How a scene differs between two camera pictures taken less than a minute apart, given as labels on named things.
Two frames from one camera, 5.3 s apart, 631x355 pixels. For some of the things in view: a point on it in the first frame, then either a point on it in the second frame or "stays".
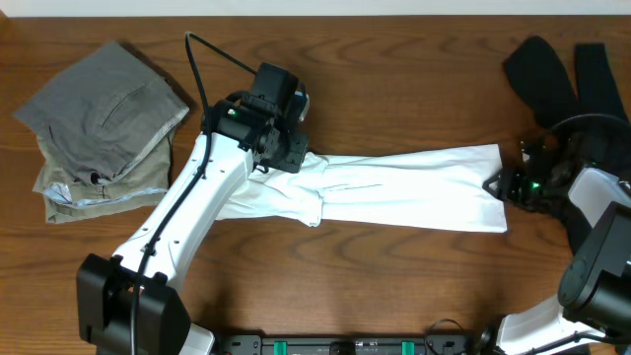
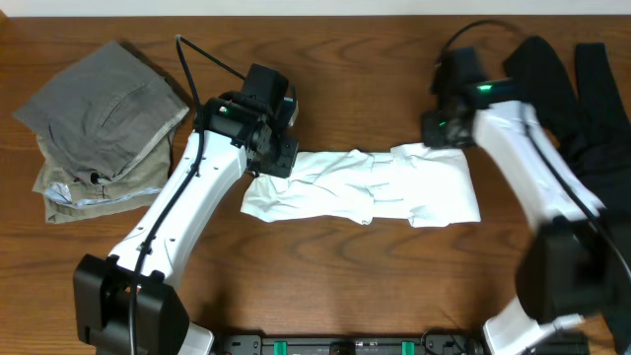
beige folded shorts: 140,186 stays
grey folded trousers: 106,114 stays
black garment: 579,129 stays
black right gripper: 508,188 -> 434,136
